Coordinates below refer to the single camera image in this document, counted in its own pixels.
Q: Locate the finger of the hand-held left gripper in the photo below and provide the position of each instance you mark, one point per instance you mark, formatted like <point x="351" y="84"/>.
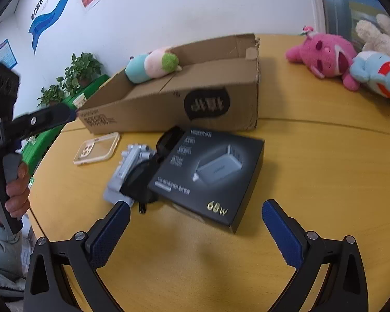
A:
<point x="48" y="117"/>

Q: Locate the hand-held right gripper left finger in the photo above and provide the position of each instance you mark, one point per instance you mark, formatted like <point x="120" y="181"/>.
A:
<point x="109" y="234"/>

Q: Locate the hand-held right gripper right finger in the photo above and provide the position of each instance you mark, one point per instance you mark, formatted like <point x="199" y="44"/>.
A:
<point x="284" y="234"/>

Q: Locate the black charger box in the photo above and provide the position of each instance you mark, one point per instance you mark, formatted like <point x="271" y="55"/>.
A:
<point x="211" y="172"/>

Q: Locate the cardboard box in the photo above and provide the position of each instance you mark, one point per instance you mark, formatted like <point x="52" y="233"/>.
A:
<point x="182" y="100"/>

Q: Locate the person's left forearm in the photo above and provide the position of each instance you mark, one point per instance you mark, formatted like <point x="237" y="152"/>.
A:
<point x="0" y="250"/>

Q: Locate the wooden desktop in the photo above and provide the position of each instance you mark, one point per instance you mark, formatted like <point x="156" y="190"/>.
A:
<point x="312" y="156"/>

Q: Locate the person's left hand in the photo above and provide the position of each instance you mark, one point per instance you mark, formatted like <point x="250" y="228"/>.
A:
<point x="14" y="195"/>

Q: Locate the green plastic crate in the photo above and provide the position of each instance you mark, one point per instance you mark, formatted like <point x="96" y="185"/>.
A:
<point x="48" y="126"/>

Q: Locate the green potted plant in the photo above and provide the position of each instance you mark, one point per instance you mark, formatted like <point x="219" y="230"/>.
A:
<point x="52" y="96"/>
<point x="83" y="66"/>

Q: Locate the clear phone case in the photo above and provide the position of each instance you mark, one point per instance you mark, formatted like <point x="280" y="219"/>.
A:
<point x="96" y="149"/>

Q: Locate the grey plastic device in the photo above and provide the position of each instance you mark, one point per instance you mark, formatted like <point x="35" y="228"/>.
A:
<point x="125" y="172"/>

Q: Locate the pastel caterpillar plush toy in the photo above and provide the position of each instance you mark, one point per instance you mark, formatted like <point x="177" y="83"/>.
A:
<point x="151" y="65"/>

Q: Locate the pink bear plush toy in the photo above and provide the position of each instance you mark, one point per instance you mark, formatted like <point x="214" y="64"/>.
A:
<point x="325" y="58"/>

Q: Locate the blue plush toy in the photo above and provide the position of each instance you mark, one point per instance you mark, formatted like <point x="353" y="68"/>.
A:
<point x="375" y="73"/>

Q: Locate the cream plush toy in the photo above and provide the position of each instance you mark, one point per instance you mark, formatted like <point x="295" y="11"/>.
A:
<point x="377" y="37"/>

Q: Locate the blue wall poster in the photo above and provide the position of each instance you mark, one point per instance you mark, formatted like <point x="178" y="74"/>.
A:
<point x="3" y="53"/>

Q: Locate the blue wall banner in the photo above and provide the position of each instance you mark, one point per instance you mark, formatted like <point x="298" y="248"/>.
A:
<point x="52" y="9"/>

